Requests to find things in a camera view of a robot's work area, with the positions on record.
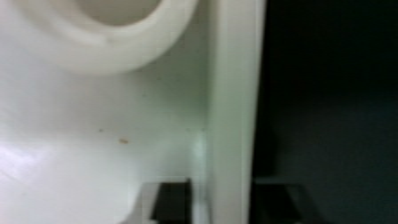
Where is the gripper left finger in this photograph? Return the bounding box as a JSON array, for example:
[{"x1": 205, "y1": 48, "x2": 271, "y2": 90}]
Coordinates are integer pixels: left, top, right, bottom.
[{"x1": 125, "y1": 180, "x2": 193, "y2": 224}]

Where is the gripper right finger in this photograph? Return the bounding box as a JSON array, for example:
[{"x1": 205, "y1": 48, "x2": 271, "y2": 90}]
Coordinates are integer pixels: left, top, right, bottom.
[{"x1": 252, "y1": 183, "x2": 323, "y2": 224}]

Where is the white square tabletop tray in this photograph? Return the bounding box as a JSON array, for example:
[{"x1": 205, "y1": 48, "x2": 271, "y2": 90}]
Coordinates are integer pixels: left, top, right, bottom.
[{"x1": 0, "y1": 0, "x2": 266, "y2": 224}]

